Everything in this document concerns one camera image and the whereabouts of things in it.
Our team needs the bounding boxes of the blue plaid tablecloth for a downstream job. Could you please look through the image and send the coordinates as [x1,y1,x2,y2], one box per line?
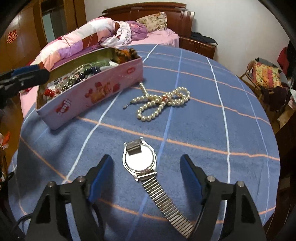
[9,45,280,240]

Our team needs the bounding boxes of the hanging dark clothes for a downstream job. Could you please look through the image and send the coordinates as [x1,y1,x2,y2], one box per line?
[277,41,295,78]

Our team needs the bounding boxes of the brown wooden bead necklace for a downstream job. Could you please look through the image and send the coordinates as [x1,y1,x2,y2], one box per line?
[113,48,141,64]

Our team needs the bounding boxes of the white pearl necklace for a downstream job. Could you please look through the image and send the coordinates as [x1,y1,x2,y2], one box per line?
[122,81,191,123]

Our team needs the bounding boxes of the dark blue bead bracelet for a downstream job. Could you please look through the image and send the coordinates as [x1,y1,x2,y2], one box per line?
[74,66,102,82]

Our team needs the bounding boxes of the green jade bangle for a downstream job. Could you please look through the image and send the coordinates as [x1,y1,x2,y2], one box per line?
[90,59,118,68]

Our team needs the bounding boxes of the dark clothes on nightstand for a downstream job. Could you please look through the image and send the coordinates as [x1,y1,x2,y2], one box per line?
[190,32,218,45]

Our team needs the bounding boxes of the patchwork pink quilt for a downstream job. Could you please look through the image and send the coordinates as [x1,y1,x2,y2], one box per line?
[31,17,132,70]

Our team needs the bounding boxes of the wooden wardrobe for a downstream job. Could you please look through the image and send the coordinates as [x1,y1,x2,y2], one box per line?
[1,0,86,72]

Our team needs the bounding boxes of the silver bead necklace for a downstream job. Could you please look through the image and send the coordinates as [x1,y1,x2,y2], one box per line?
[55,76,80,93]

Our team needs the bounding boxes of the floral pillow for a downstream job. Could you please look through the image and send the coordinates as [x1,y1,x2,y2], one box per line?
[136,11,167,32]

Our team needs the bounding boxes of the pink bed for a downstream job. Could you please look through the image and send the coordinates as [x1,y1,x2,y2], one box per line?
[20,28,180,118]

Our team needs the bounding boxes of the silver wristwatch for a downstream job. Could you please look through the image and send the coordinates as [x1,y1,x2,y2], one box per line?
[122,137,194,238]

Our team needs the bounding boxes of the chair with colourful cushion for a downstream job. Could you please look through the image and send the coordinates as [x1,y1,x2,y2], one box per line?
[239,58,290,112]

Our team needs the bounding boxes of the purple folded garment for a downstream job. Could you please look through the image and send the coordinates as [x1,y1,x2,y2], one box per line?
[127,21,148,41]

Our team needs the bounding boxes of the red knot tassel charm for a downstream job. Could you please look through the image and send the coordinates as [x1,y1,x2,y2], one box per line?
[43,88,61,98]

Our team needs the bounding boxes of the pink metal tin box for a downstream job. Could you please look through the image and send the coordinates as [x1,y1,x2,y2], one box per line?
[36,47,143,130]

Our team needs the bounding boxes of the wooden nightstand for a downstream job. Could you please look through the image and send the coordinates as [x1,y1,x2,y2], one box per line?
[180,36,216,59]

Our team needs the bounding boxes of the dark wooden headboard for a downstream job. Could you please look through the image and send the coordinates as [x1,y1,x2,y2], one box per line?
[102,1,195,38]

